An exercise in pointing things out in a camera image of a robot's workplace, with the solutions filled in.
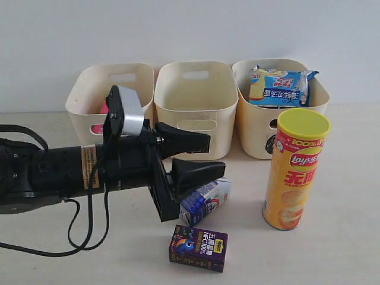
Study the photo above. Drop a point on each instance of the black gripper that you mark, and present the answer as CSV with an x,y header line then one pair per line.
x,y
140,164

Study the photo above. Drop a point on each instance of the blue instant noodle packet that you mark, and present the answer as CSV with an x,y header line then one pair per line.
x,y
273,88

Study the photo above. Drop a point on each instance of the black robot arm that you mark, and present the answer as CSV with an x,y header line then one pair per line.
x,y
33,177

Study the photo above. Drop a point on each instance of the blue white milk carton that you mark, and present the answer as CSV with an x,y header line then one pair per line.
x,y
201,202

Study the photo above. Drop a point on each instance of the middle cream plastic bin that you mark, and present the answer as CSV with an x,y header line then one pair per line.
x,y
199,96

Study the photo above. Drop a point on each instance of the cream plastic bin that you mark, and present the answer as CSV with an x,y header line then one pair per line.
x,y
257,126
93,85
199,96

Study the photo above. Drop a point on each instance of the right cream plastic bin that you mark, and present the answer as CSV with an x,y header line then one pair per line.
x,y
257,126

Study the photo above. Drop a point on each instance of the purple juice carton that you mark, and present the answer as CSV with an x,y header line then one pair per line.
x,y
198,248

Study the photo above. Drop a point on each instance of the left cream plastic bin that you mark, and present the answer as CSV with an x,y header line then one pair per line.
x,y
93,85

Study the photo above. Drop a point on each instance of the yellow Lays chips can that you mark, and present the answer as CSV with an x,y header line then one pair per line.
x,y
298,144

